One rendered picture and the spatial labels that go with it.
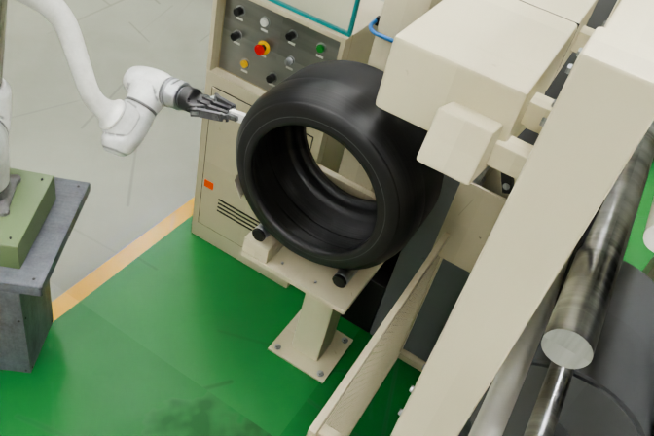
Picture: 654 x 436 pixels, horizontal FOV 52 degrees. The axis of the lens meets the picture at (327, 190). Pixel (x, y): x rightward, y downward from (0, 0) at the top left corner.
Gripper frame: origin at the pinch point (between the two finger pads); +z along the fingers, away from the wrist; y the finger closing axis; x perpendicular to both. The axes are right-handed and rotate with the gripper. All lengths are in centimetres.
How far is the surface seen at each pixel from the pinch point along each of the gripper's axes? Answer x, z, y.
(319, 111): -17.4, 31.4, -11.0
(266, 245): 34.9, 15.2, -8.5
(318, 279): 43, 32, -4
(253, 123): -7.6, 12.2, -11.2
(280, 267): 41.8, 20.0, -7.6
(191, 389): 118, -14, -14
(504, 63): -49, 76, -28
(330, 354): 122, 21, 34
